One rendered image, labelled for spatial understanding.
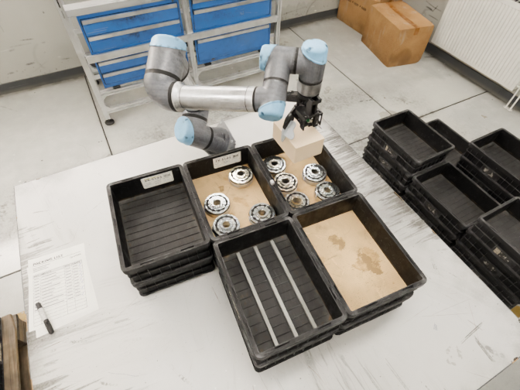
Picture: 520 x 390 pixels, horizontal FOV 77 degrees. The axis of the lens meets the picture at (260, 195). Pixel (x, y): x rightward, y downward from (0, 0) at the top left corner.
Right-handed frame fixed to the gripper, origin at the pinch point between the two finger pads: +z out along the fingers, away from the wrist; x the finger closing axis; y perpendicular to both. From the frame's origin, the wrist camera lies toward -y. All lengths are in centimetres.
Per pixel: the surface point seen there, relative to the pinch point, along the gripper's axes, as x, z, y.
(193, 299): -56, 40, 24
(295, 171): 5.0, 26.9, -4.0
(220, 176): -26.2, 26.9, -16.6
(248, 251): -31.7, 27.0, 22.0
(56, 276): -100, 40, -8
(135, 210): -64, 27, -15
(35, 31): -94, 62, -273
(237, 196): -24.3, 26.9, -3.2
